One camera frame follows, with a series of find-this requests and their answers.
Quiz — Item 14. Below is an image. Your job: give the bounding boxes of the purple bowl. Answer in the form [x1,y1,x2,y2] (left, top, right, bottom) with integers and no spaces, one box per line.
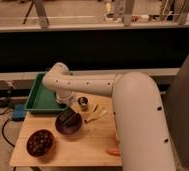
[55,113,82,135]

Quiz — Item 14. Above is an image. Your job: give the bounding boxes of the black eraser block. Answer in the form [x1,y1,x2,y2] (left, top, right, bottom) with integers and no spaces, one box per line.
[59,108,75,126]

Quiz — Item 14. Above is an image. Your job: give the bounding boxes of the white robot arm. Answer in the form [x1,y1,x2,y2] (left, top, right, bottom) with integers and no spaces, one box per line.
[42,63,176,171]

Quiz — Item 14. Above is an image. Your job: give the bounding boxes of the dark red bowl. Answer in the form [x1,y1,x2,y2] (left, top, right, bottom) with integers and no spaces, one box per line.
[26,129,54,157]

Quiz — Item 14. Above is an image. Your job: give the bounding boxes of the small metal cup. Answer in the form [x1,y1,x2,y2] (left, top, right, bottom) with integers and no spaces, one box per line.
[77,97,88,111]

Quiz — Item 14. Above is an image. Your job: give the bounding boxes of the green plastic tray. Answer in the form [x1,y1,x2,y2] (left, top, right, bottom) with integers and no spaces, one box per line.
[24,73,68,114]

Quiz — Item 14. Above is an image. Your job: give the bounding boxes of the orange carrot toy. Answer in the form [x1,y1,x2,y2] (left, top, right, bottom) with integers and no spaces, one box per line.
[106,148,120,156]

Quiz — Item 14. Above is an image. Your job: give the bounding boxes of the blue box on floor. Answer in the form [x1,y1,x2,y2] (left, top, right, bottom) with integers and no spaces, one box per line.
[12,104,26,121]

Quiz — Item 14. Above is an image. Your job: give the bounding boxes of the black cable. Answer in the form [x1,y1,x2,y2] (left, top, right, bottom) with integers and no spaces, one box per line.
[0,96,16,148]

